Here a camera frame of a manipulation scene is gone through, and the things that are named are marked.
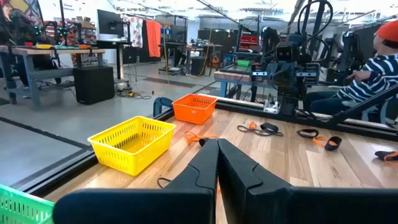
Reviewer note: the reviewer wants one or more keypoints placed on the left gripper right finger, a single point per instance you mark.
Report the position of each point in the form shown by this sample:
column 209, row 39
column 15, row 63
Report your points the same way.
column 248, row 199

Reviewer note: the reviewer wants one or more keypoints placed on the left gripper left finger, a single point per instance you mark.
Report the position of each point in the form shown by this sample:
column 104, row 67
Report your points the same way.
column 192, row 199

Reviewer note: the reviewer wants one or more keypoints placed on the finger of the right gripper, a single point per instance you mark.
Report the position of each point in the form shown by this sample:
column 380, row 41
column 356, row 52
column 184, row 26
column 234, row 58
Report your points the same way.
column 295, row 87
column 283, row 87

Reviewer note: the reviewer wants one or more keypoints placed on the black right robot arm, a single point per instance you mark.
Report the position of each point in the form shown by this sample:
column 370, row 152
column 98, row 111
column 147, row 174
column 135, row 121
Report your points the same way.
column 289, row 107

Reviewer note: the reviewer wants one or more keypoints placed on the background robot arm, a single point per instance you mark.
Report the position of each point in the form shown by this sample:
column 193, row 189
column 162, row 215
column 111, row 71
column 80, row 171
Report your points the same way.
column 62, row 32
column 21, row 29
column 349, row 49

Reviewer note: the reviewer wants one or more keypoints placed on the small green box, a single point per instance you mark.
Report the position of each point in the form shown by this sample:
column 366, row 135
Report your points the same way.
column 243, row 63

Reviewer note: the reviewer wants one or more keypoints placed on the blue legged workbench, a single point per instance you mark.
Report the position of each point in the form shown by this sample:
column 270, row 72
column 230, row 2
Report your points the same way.
column 230, row 76

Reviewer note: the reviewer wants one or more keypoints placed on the shelf with red bins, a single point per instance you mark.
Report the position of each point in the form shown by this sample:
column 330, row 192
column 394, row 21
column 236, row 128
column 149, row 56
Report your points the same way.
column 248, row 40

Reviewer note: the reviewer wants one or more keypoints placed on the person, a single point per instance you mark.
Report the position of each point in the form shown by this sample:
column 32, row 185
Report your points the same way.
column 379, row 71

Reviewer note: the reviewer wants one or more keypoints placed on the yellow plastic basket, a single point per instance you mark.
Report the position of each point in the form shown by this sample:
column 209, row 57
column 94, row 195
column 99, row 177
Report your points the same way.
column 133, row 157

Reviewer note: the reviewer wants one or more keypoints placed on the orange plastic basket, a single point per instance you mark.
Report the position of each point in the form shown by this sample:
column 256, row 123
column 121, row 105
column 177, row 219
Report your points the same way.
column 192, row 115

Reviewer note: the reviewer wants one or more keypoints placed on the black trash bin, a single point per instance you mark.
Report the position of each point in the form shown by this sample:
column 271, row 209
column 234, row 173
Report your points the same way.
column 198, row 66

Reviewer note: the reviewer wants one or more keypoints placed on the blue table clamp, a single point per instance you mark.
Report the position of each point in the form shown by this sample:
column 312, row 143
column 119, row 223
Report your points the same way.
column 158, row 104

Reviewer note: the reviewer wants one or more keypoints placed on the orange hanging cloth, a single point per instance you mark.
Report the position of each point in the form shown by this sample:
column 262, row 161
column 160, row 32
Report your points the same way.
column 153, row 39

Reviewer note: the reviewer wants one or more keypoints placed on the black speaker box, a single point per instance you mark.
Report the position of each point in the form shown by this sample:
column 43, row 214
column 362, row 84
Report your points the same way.
column 93, row 85

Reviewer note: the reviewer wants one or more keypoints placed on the floral hanging cloth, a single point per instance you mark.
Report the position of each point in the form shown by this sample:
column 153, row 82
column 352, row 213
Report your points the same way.
column 136, row 31

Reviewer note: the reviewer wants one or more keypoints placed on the green plastic basket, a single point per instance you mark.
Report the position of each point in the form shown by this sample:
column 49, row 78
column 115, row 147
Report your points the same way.
column 21, row 208

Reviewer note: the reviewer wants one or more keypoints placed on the black standing desk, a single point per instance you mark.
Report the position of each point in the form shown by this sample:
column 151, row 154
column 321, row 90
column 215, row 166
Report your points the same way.
column 113, row 43

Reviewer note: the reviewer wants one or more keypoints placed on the black monitor on stand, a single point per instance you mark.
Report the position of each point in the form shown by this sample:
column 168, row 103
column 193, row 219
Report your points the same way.
column 109, row 23

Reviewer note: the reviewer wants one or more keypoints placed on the wooden top workbench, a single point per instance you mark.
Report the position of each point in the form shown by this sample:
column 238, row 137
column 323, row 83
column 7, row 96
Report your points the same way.
column 46, row 51

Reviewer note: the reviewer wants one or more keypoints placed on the colourful geometric cloth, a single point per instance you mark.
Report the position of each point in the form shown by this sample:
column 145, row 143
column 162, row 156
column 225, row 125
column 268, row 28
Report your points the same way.
column 21, row 7

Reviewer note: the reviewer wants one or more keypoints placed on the silver corner bracket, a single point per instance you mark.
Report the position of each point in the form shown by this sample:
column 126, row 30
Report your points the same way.
column 271, row 107

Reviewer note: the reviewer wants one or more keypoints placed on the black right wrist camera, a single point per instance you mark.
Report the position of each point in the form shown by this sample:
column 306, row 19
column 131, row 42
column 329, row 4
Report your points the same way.
column 284, row 53

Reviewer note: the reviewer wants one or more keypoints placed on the black aluminium table frame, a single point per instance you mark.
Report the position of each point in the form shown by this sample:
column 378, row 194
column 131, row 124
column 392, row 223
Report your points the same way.
column 342, row 126

